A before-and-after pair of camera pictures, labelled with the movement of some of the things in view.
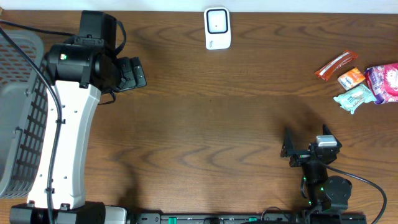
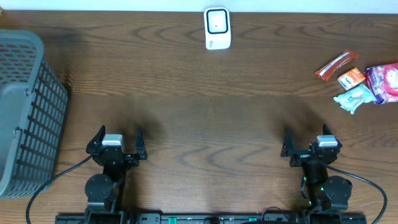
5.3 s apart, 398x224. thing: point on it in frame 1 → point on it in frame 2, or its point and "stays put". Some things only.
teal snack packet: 351,100 stays put
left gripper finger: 133,73 → 140,145
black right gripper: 305,156 stays put
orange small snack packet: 351,78 stays put
